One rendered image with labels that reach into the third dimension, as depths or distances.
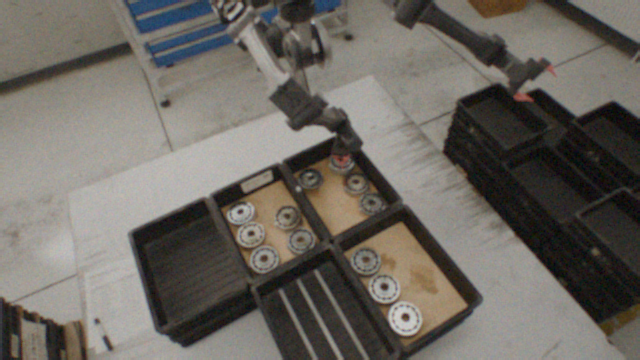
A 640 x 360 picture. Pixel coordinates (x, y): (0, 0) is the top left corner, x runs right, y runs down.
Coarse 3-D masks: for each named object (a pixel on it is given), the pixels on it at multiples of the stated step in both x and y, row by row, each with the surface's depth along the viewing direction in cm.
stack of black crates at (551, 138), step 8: (536, 88) 241; (528, 96) 242; (536, 96) 245; (544, 96) 240; (528, 104) 248; (536, 104) 248; (544, 104) 242; (552, 104) 237; (560, 104) 232; (536, 112) 244; (544, 112) 243; (552, 112) 239; (560, 112) 234; (568, 112) 229; (552, 120) 239; (560, 120) 236; (568, 120) 231; (552, 128) 236; (560, 128) 235; (552, 136) 232; (552, 144) 228
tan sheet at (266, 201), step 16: (256, 192) 154; (272, 192) 154; (288, 192) 153; (224, 208) 151; (256, 208) 150; (272, 208) 149; (272, 224) 145; (304, 224) 144; (272, 240) 141; (288, 256) 137
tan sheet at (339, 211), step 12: (324, 168) 159; (324, 180) 155; (336, 180) 155; (324, 192) 152; (336, 192) 152; (312, 204) 149; (324, 204) 149; (336, 204) 149; (348, 204) 148; (324, 216) 146; (336, 216) 146; (348, 216) 145; (360, 216) 145; (336, 228) 143
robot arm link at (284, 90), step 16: (256, 16) 111; (256, 32) 107; (240, 48) 113; (256, 48) 103; (272, 64) 96; (272, 80) 93; (288, 80) 89; (272, 96) 90; (288, 96) 92; (304, 96) 91; (288, 112) 93; (304, 112) 94; (320, 112) 96
